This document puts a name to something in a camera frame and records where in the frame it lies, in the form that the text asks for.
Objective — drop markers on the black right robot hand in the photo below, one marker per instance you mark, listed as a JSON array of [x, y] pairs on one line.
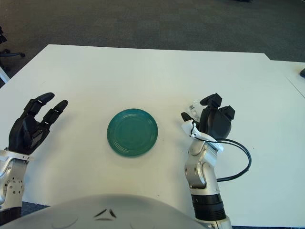
[[214, 124]]

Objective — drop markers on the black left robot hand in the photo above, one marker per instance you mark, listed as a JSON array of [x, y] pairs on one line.
[[23, 136]]

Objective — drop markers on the clear plastic bottle blue cap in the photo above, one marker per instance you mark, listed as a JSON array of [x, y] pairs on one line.
[[195, 108]]

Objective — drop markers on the green round plate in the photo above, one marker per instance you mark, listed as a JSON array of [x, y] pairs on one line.
[[132, 132]]

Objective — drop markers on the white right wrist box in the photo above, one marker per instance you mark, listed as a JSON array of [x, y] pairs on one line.
[[187, 127]]

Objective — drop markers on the black office chair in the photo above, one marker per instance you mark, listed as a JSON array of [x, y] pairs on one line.
[[12, 54]]

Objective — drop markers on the black object on side table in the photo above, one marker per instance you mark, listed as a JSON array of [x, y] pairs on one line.
[[303, 72]]

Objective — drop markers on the grey robot torso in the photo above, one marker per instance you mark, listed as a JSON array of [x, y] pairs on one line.
[[143, 210]]

